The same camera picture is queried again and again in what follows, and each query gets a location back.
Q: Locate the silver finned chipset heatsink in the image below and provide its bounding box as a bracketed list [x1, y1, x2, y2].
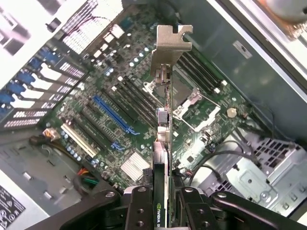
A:
[119, 152, 151, 182]

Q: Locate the metal disk bay cage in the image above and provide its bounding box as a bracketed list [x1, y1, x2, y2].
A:
[196, 133, 307, 218]

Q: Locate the green motherboard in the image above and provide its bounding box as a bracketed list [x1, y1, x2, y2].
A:
[39, 4, 256, 192]

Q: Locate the long black expansion slot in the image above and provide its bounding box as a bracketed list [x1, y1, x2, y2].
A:
[81, 107, 118, 144]
[102, 88, 137, 123]
[71, 116, 108, 151]

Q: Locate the white PCI expansion slot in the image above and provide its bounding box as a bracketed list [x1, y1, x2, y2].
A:
[60, 123, 101, 159]

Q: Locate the blue expansion slot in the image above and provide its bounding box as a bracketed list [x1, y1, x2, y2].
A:
[92, 94, 141, 135]

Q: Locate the metal CPU socket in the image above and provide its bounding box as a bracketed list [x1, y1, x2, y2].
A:
[142, 68, 221, 133]

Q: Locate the white power connector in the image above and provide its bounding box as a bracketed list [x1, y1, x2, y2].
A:
[42, 127, 60, 142]

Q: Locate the black white warning label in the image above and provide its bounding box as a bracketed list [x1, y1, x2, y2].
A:
[0, 184, 26, 224]

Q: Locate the white case label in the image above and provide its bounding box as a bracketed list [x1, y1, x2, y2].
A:
[232, 40, 253, 59]

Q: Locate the silver PC case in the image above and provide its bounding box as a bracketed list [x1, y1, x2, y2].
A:
[0, 0, 307, 230]

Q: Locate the small black box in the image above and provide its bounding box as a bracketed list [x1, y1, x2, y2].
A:
[45, 18, 62, 32]

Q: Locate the round grey orange-rimmed object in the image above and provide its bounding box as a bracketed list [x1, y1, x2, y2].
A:
[259, 0, 307, 23]

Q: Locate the power cable with coloured wires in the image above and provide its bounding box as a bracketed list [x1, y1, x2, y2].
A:
[71, 167, 102, 195]

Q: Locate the grey wire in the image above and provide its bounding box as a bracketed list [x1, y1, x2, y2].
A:
[190, 150, 262, 186]

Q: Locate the thin black wire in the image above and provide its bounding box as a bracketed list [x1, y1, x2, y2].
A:
[239, 100, 298, 147]

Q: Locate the black braided power cable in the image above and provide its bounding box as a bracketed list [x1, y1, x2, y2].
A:
[28, 135, 72, 159]

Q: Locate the red black twisted wire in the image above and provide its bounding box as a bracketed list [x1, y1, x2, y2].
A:
[61, 13, 115, 33]

